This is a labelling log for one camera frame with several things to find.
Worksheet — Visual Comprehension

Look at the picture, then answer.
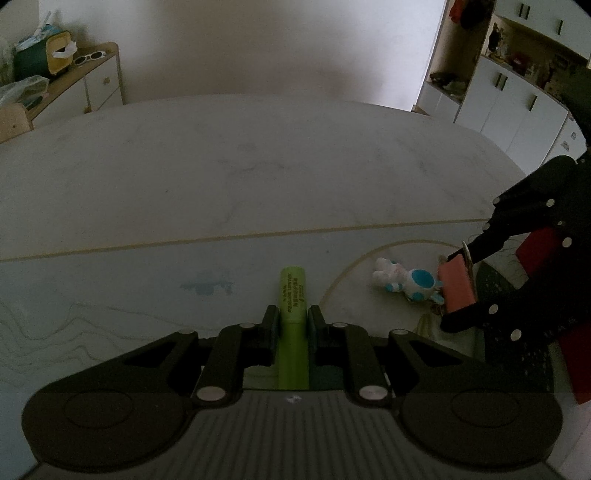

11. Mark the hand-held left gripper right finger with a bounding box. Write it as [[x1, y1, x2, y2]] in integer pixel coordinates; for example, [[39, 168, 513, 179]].
[[309, 305, 514, 408]]

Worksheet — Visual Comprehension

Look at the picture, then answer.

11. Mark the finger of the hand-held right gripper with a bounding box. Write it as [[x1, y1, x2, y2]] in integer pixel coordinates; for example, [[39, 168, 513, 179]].
[[440, 257, 591, 345], [445, 155, 576, 267]]

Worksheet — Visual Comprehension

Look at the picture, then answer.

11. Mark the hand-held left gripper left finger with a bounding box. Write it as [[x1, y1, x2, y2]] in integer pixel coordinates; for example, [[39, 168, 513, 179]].
[[69, 305, 278, 408]]

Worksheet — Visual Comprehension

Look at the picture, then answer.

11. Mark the green tube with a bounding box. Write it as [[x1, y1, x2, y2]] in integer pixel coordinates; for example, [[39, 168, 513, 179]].
[[276, 266, 311, 391]]

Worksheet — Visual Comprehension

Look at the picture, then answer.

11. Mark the red cardboard box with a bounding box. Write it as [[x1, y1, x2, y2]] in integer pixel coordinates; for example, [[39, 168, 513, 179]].
[[516, 226, 591, 408]]

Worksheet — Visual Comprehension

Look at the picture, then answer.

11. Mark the pink box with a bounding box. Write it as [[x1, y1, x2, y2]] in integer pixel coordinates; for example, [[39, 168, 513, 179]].
[[437, 241, 479, 315]]

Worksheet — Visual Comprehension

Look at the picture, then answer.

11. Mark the white and blue rabbit toy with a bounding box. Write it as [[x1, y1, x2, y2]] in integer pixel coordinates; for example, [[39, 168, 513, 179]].
[[372, 257, 447, 306]]

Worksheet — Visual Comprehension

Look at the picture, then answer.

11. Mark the white cabinet unit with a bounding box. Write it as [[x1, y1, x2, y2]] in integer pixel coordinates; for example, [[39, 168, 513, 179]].
[[412, 0, 591, 172]]

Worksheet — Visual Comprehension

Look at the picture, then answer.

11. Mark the dark hanging bag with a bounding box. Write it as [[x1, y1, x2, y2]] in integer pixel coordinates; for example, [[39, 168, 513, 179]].
[[462, 0, 491, 29]]

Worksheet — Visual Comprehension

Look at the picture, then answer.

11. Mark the wooden sideboard with white drawers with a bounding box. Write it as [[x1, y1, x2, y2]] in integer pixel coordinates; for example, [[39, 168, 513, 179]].
[[0, 42, 123, 145]]

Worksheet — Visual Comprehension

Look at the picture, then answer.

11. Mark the brown cardboard box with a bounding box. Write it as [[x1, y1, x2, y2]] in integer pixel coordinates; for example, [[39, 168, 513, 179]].
[[0, 103, 33, 144]]

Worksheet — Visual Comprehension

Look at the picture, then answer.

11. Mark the clear plastic bag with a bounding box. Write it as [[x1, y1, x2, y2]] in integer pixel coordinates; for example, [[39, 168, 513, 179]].
[[0, 76, 50, 110]]

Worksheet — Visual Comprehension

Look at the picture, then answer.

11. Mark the green and yellow tissue box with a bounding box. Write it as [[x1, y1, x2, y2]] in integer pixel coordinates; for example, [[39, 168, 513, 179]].
[[13, 30, 75, 82]]

